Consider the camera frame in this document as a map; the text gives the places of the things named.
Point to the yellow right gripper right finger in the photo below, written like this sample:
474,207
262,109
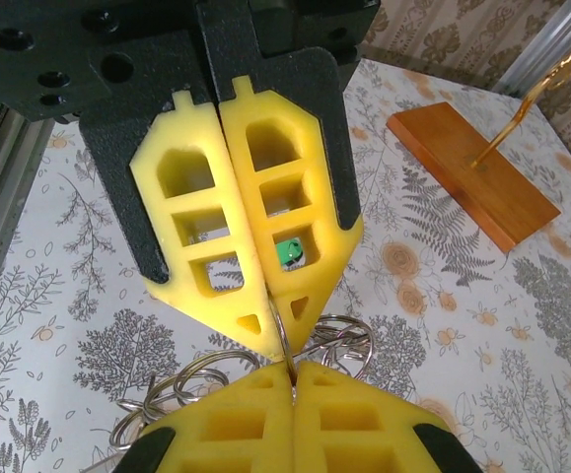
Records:
388,443

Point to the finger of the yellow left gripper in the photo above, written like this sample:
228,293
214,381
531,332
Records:
314,128
147,197

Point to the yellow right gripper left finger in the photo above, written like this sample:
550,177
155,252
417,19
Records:
245,443

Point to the silver keyring bunch with keys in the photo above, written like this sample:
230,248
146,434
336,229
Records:
281,327

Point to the aluminium front rail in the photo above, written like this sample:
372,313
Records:
14,197

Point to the aluminium frame post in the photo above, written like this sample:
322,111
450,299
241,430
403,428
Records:
546,49

